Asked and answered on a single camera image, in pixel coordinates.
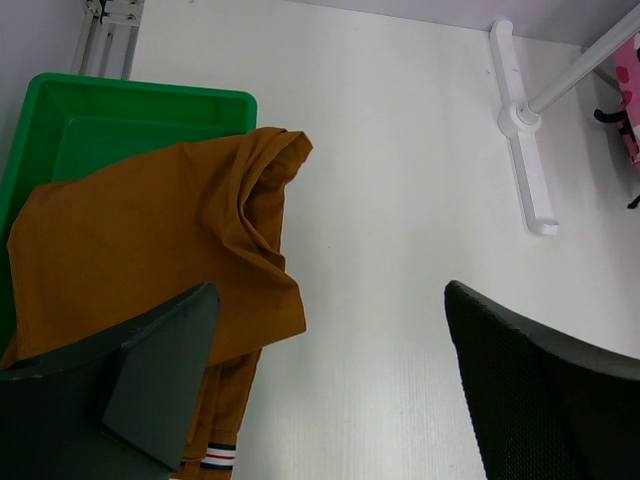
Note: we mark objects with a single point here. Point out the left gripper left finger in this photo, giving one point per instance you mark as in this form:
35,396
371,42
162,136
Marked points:
115,405

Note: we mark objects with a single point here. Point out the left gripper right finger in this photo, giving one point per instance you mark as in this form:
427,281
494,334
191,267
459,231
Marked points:
543,404

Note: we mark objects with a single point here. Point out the pink camouflage trousers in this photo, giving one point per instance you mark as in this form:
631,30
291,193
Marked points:
626,117

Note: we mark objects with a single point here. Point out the brown trousers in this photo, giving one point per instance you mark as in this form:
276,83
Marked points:
261,305

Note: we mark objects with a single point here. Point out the green plastic bin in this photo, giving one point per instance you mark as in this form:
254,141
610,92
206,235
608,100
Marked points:
115,115

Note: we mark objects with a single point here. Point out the white clothes rack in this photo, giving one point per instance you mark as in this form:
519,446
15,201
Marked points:
520,117

